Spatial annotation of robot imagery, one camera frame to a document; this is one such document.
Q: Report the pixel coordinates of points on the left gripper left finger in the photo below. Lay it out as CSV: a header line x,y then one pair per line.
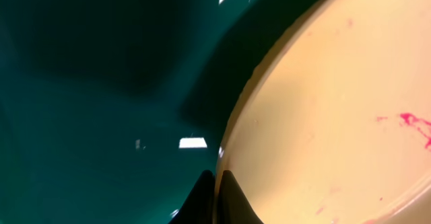
x,y
198,206

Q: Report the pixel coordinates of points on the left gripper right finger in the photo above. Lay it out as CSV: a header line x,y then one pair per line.
x,y
232,205

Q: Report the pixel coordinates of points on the teal plastic serving tray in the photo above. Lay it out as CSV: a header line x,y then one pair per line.
x,y
112,109

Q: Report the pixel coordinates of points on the yellow-green plate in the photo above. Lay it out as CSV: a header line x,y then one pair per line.
x,y
334,124

